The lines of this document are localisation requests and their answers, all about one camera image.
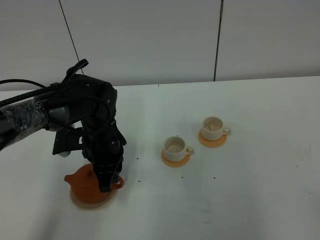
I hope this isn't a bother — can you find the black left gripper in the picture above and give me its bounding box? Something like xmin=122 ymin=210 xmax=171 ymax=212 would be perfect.
xmin=52 ymin=119 xmax=127 ymax=193

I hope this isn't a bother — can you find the brown clay teapot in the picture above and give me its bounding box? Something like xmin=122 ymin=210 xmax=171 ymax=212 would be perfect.
xmin=64 ymin=163 xmax=125 ymax=204

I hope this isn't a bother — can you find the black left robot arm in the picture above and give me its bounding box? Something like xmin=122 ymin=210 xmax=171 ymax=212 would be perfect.
xmin=0 ymin=74 xmax=126 ymax=193

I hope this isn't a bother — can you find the beige round teapot saucer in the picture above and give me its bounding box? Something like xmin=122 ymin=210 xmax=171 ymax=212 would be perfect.
xmin=69 ymin=188 xmax=118 ymax=211

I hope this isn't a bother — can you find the near orange coaster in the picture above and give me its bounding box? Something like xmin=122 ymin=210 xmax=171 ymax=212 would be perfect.
xmin=161 ymin=149 xmax=191 ymax=168

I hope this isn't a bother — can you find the orange coaster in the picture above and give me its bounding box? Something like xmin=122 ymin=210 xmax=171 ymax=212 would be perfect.
xmin=197 ymin=131 xmax=228 ymax=148
xmin=161 ymin=149 xmax=191 ymax=168

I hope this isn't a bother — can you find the near white teacup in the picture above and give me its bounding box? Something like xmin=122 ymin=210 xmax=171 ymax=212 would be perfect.
xmin=163 ymin=136 xmax=195 ymax=163

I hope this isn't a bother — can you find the white teacup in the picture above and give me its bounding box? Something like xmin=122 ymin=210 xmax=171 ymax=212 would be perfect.
xmin=163 ymin=136 xmax=195 ymax=163
xmin=200 ymin=116 xmax=231 ymax=141

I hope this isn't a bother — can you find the far orange coaster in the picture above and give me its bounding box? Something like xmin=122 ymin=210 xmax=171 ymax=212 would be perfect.
xmin=197 ymin=131 xmax=228 ymax=148

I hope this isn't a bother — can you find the far white teacup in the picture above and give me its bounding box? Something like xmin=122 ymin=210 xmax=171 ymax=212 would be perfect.
xmin=200 ymin=116 xmax=231 ymax=141

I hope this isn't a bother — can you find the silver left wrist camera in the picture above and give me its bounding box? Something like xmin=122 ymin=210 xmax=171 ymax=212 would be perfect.
xmin=58 ymin=151 xmax=71 ymax=158

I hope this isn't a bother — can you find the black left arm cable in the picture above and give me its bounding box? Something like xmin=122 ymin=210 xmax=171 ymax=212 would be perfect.
xmin=0 ymin=58 xmax=126 ymax=183

